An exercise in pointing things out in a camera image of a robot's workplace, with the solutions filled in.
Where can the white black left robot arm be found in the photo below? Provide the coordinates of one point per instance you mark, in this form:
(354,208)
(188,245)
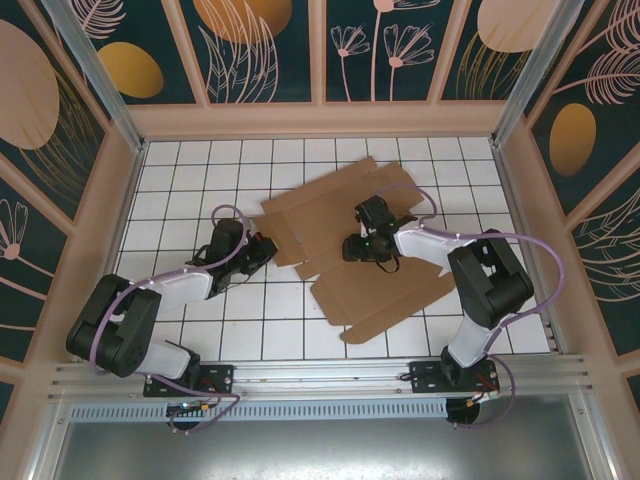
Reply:
(180,285)

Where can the aluminium table edge rail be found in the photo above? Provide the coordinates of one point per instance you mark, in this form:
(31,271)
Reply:
(511,200)
(125,200)

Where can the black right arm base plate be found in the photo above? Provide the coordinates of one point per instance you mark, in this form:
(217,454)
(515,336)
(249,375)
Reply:
(425,375)

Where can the aluminium frame rail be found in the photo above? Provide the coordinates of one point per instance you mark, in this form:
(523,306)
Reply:
(320,372)

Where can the brown cardboard box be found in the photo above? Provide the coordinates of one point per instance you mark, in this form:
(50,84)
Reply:
(350,290)

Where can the grey metal sheet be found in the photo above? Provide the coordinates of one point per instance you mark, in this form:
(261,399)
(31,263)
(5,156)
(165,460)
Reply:
(320,450)

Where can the aluminium corner post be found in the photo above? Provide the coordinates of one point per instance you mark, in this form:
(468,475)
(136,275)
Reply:
(545,65)
(91,65)

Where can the yellow power connector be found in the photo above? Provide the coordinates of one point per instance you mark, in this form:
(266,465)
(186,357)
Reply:
(473,402)
(206,410)

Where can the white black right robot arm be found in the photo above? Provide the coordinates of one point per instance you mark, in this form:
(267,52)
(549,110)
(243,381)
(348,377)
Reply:
(425,242)

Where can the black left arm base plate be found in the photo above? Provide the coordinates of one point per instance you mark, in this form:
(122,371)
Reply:
(223,376)

